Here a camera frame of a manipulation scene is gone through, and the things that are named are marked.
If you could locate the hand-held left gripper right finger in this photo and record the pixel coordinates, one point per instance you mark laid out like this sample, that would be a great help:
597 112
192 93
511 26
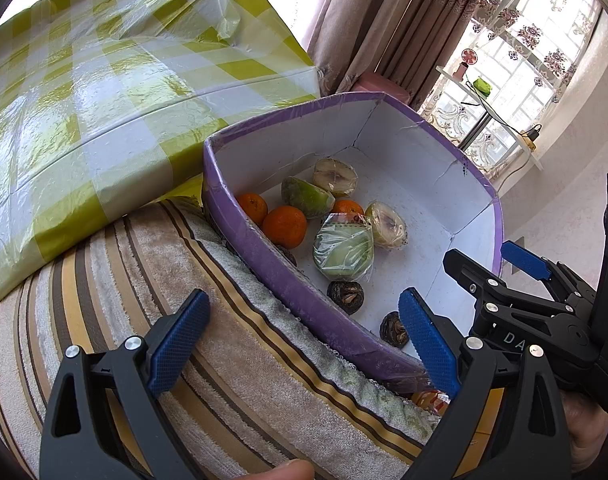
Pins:
426 340

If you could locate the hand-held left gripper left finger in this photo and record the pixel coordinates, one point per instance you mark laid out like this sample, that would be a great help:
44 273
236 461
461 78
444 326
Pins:
176 345

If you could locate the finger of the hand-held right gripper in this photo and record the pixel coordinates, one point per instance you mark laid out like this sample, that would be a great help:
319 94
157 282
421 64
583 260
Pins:
526 259
478 285

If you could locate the dark wrinkled fruit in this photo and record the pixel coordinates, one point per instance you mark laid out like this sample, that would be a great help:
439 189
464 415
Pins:
345 297
286 256
393 327

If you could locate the plastic-wrapped pale fruit half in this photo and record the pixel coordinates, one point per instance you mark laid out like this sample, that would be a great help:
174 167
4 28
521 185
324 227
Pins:
335 177
386 224

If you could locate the purple cardboard box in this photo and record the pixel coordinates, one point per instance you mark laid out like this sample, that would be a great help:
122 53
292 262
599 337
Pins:
284 285

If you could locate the orange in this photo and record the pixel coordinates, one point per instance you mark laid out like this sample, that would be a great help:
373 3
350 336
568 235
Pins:
285 226
252 207
348 206

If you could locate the plastic-wrapped green fruit half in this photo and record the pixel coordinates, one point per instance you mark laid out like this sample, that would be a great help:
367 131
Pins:
306 196

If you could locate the person's right hand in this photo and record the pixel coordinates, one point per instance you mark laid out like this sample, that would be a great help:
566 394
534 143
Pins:
586 435

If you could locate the person's left hand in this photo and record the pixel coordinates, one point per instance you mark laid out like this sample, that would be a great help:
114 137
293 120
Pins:
284 471

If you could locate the striped plush blanket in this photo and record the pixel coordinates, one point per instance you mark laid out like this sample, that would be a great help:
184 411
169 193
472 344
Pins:
234 360

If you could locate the orange packet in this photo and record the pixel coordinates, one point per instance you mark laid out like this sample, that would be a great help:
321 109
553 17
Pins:
428 400

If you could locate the black charger plug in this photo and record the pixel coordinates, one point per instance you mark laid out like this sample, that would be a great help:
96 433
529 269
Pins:
532 135

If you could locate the small white table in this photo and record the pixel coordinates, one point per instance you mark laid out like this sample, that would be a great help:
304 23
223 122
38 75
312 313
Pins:
508 131

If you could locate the small green object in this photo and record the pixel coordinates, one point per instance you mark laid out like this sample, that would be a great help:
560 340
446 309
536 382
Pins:
482 85

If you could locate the small pink desk fan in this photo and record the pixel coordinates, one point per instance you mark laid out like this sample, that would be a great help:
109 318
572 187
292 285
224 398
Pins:
467 57

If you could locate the embroidered sheer curtain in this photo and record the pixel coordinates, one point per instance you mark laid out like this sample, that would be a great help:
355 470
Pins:
533 35

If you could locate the pink stool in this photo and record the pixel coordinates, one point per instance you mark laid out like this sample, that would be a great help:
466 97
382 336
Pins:
378 82

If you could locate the yellow checked plastic tablecloth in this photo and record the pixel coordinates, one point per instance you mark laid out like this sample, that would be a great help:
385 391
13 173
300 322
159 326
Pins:
109 110

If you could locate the pink embroidered curtain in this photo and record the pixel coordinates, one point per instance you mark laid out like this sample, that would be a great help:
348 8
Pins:
383 10

